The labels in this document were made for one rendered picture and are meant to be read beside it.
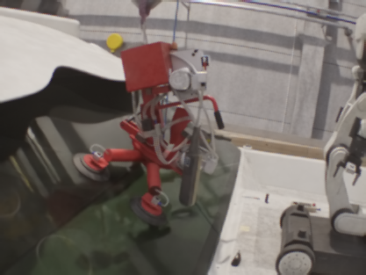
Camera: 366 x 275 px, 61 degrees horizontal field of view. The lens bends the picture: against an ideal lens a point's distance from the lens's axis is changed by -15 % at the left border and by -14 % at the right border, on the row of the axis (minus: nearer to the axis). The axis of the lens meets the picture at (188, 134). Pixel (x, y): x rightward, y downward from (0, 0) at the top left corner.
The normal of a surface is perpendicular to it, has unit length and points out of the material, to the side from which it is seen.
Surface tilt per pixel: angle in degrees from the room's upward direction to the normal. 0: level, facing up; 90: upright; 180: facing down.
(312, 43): 90
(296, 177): 90
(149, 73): 90
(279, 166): 90
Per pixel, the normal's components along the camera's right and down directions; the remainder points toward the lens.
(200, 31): -0.21, 0.18
